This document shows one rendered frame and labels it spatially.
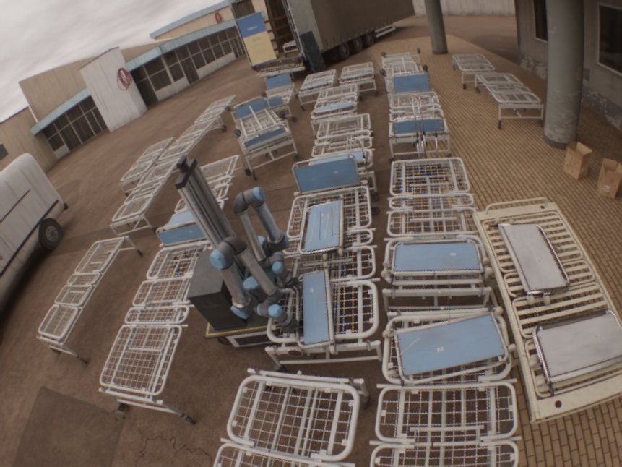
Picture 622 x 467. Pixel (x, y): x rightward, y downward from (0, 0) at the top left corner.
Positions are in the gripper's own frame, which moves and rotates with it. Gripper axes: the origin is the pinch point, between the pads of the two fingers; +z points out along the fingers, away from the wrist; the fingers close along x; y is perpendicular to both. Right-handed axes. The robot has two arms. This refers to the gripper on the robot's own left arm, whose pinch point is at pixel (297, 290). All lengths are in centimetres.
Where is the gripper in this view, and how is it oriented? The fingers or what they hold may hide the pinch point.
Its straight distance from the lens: 268.2
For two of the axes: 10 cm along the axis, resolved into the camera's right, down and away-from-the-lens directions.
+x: 8.9, -3.5, -2.7
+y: 0.3, 6.5, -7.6
